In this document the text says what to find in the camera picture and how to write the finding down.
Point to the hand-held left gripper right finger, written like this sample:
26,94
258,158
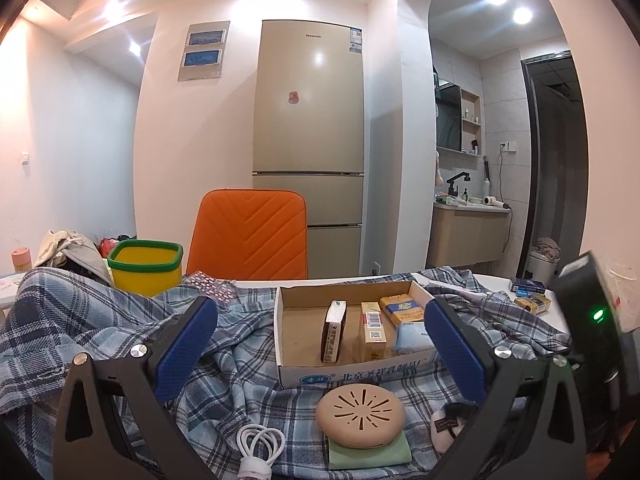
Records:
452,347

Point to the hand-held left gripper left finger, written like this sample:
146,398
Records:
185,342

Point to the blue tissue packet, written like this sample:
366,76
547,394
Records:
412,337

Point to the yellow soft cigarette pack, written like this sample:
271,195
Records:
402,310

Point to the gold cigarette pack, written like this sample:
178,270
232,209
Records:
374,332

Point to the cardboard box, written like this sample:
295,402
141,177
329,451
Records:
300,330

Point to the dark red cigarette pack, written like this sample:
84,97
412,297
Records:
332,335

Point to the rhinestone sticker sheet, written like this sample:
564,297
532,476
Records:
210,287

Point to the clear plastic bag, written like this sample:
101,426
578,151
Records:
625,285

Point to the gold pack with blue print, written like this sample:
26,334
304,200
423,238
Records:
532,304

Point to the yellow container with green rim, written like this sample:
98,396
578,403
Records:
145,275

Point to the white round pouch black label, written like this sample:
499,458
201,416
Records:
445,430

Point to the dark blue small box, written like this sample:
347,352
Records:
527,286

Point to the blue plaid cloth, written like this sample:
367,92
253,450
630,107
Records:
100,320

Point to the beige vanity cabinet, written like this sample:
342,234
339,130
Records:
467,237

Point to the round beige vented case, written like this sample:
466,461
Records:
360,415

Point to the red bag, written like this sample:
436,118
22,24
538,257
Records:
109,247

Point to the green square pad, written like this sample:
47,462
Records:
395,455

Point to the orange quilted chair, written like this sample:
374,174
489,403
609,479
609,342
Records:
247,235

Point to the pile of cloth bags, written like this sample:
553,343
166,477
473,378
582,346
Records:
70,255

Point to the white hair dryer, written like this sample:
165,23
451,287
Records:
495,201

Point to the black faucet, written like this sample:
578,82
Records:
456,185

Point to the pink cup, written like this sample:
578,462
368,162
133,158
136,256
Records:
22,260

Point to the bathroom mirror cabinet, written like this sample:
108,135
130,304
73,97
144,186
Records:
457,117

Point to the beige refrigerator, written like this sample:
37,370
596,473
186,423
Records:
307,135

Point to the pink fridge magnet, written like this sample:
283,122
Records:
292,97

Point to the black door frame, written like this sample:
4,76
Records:
530,160

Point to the wall socket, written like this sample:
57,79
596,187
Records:
507,146

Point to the wall poster with blue pictures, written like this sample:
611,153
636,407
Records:
204,51

